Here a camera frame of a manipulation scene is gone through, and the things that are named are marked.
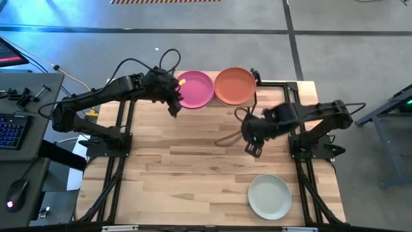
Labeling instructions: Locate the white paper sheet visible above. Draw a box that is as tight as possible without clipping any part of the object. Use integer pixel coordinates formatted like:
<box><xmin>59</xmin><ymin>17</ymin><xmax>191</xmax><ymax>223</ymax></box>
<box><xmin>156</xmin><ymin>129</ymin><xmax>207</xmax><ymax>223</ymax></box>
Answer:
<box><xmin>66</xmin><ymin>134</ymin><xmax>97</xmax><ymax>191</ymax></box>

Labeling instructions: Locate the yellow cable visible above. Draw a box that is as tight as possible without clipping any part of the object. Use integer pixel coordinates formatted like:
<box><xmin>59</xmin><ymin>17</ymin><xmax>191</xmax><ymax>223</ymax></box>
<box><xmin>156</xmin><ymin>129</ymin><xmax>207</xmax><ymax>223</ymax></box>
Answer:
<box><xmin>53</xmin><ymin>64</ymin><xmax>99</xmax><ymax>119</ymax></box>

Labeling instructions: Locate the wooden shelf with black frame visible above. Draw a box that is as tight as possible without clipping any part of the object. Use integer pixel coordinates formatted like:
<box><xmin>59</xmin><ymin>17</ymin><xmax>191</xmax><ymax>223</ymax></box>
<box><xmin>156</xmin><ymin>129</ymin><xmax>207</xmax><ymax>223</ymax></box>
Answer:
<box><xmin>172</xmin><ymin>67</ymin><xmax>262</xmax><ymax>114</ymax></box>

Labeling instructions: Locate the orange plate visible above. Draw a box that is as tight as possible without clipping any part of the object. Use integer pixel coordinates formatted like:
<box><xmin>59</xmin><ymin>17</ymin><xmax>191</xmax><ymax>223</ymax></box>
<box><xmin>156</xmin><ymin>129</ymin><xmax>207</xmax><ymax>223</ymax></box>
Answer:
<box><xmin>214</xmin><ymin>66</ymin><xmax>258</xmax><ymax>106</ymax></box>

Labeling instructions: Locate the black backlit keyboard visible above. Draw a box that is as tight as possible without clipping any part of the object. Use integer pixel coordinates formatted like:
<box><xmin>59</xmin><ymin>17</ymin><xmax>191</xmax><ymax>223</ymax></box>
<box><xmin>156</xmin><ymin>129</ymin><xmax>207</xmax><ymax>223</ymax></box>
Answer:
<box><xmin>0</xmin><ymin>113</ymin><xmax>30</xmax><ymax>151</ymax></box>

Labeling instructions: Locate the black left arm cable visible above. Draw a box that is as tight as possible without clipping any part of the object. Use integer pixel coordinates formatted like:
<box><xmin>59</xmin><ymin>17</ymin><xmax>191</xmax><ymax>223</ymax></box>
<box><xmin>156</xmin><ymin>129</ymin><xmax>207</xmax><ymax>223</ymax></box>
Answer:
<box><xmin>109</xmin><ymin>48</ymin><xmax>182</xmax><ymax>85</ymax></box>

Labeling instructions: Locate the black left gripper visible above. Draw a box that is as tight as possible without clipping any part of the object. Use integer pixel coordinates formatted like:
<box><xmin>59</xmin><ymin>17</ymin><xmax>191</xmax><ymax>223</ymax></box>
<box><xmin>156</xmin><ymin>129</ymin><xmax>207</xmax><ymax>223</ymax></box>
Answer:
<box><xmin>143</xmin><ymin>66</ymin><xmax>187</xmax><ymax>119</ymax></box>

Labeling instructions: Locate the black computer mouse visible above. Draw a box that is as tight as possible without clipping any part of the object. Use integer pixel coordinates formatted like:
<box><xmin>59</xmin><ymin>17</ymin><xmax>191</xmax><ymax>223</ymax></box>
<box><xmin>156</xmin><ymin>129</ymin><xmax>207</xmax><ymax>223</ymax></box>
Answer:
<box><xmin>5</xmin><ymin>179</ymin><xmax>30</xmax><ymax>213</ymax></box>

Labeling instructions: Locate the black aluminium table frame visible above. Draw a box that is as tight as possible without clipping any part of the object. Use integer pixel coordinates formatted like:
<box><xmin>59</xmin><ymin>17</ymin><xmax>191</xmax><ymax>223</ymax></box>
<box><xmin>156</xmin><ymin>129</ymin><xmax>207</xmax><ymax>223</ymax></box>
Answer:
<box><xmin>73</xmin><ymin>79</ymin><xmax>347</xmax><ymax>226</ymax></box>

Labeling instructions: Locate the black metal clamp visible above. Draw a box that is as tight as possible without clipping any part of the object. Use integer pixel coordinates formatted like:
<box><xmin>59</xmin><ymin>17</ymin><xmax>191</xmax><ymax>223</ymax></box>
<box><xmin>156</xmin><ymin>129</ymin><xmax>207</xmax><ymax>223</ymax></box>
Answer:
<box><xmin>15</xmin><ymin>84</ymin><xmax>52</xmax><ymax>111</ymax></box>

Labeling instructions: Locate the light grey plate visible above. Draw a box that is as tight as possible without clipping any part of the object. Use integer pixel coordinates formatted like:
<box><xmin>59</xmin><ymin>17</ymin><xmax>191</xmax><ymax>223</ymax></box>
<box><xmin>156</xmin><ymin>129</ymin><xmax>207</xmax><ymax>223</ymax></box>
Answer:
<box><xmin>247</xmin><ymin>173</ymin><xmax>292</xmax><ymax>221</ymax></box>

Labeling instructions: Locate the small metal clip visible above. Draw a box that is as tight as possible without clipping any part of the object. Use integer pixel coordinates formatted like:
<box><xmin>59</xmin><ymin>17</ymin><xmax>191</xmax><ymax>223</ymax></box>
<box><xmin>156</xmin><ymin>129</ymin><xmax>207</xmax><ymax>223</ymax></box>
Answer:
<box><xmin>37</xmin><ymin>206</ymin><xmax>52</xmax><ymax>220</ymax></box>

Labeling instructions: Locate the grey metal stand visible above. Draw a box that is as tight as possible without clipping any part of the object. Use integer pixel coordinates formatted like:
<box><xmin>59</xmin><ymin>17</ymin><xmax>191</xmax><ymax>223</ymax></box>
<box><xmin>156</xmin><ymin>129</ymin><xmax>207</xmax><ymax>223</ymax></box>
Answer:
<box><xmin>353</xmin><ymin>82</ymin><xmax>412</xmax><ymax>189</ymax></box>

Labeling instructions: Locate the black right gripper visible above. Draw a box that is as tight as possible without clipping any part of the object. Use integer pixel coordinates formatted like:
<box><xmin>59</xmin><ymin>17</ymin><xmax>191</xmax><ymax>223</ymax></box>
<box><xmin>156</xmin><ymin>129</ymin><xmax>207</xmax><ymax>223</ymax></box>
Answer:
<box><xmin>241</xmin><ymin>110</ymin><xmax>279</xmax><ymax>159</ymax></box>

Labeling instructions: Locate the white metal bracket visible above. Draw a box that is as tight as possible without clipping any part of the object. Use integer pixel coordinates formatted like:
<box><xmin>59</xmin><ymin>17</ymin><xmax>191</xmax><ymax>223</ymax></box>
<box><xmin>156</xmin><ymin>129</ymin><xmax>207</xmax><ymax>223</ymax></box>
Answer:
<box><xmin>102</xmin><ymin>225</ymin><xmax>139</xmax><ymax>232</ymax></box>
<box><xmin>282</xmin><ymin>226</ymin><xmax>319</xmax><ymax>232</ymax></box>

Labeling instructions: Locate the magenta pink plate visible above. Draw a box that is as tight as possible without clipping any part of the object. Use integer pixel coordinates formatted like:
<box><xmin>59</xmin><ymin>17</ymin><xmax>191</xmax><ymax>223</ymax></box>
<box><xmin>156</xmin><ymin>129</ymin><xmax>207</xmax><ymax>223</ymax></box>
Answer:
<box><xmin>175</xmin><ymin>70</ymin><xmax>215</xmax><ymax>110</ymax></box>

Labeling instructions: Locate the grey desk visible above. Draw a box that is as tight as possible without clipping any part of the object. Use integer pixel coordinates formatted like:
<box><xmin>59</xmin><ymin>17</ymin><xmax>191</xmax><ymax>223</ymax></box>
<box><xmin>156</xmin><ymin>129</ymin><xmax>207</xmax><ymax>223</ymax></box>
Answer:
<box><xmin>0</xmin><ymin>71</ymin><xmax>66</xmax><ymax>228</ymax></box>

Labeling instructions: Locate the black computer monitor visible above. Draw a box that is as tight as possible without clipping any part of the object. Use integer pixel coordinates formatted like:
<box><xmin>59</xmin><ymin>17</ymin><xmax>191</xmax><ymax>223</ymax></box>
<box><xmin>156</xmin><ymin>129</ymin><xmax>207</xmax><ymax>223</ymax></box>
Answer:
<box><xmin>0</xmin><ymin>36</ymin><xmax>30</xmax><ymax>68</ymax></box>

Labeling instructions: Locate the black device with green light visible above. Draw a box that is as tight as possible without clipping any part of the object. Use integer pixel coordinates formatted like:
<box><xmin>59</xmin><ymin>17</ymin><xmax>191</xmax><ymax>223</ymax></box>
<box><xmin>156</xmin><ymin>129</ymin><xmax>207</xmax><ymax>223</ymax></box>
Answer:
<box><xmin>394</xmin><ymin>84</ymin><xmax>412</xmax><ymax>113</ymax></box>

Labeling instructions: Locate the black padded bar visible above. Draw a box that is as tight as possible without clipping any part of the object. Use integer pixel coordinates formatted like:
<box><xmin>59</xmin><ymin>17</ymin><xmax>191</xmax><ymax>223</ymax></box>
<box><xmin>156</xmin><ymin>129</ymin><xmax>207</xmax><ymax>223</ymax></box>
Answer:
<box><xmin>38</xmin><ymin>139</ymin><xmax>88</xmax><ymax>172</ymax></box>

